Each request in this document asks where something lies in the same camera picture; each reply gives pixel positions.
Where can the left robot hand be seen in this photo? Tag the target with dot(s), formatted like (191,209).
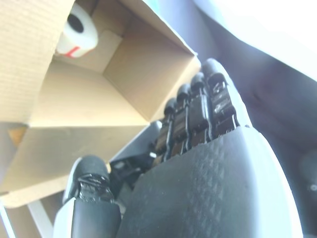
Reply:
(210,186)

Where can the cardboard box with flaps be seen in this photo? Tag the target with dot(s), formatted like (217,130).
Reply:
(81,99)

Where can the pink strawberry toy cake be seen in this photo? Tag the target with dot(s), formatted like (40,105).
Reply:
(86,37)

